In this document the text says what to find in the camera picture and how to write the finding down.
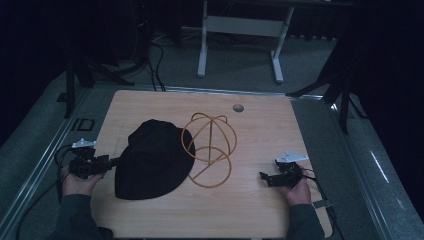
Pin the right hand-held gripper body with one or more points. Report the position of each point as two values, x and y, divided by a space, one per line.
289 170

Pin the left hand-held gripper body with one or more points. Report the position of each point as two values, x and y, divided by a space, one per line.
87 163

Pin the black hat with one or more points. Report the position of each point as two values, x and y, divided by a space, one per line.
154 160

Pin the person's left hand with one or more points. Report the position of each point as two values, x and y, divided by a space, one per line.
77 185

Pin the person's right hand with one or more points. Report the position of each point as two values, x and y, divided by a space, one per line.
297 193

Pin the grey table grommet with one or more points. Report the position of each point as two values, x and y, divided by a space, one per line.
238 108

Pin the black tripod stand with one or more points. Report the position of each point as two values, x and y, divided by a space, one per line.
80 73
336 90

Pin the black floor bracket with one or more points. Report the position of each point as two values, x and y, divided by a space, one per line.
83 124

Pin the white desk frame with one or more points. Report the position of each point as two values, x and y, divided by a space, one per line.
243 33

